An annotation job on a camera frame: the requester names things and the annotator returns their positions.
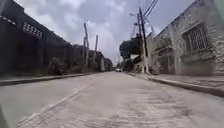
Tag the dark long wall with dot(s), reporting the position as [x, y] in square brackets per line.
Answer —
[30, 50]

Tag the raised concrete sidewalk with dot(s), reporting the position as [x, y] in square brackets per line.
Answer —
[196, 83]
[36, 79]

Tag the vehicle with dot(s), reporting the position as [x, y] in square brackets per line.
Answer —
[118, 70]

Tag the grey stone building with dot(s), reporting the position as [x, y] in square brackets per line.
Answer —
[186, 50]

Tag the grey concrete road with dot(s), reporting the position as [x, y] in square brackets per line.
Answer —
[113, 100]

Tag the dark utility pole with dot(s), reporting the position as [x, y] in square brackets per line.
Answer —
[143, 40]

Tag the pale leaning pole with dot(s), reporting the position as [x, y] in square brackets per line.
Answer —
[96, 46]
[86, 43]

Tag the dark green tree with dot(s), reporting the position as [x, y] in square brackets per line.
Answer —
[129, 48]

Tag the bushes along wall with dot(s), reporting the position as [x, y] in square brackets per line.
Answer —
[66, 66]

